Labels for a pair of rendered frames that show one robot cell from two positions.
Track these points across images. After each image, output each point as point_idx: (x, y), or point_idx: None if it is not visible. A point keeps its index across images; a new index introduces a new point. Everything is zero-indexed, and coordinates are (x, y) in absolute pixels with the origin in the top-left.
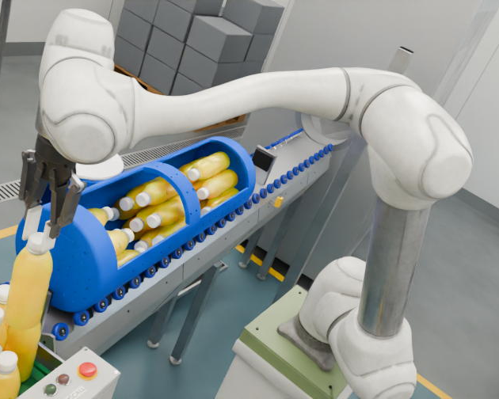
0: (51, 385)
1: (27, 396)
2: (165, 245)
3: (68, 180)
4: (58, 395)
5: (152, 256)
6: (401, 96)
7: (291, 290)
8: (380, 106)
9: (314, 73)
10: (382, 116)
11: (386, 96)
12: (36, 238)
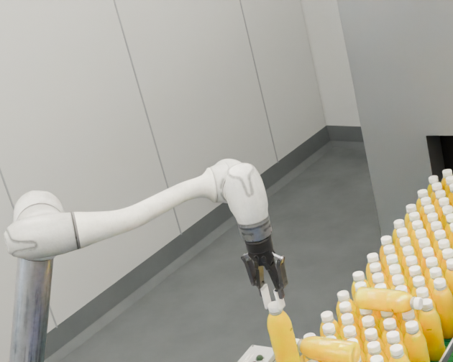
0: (259, 356)
1: (271, 353)
2: None
3: (254, 264)
4: (254, 358)
5: None
6: (47, 198)
7: None
8: (60, 207)
9: (94, 212)
10: (61, 206)
11: (54, 205)
12: (275, 303)
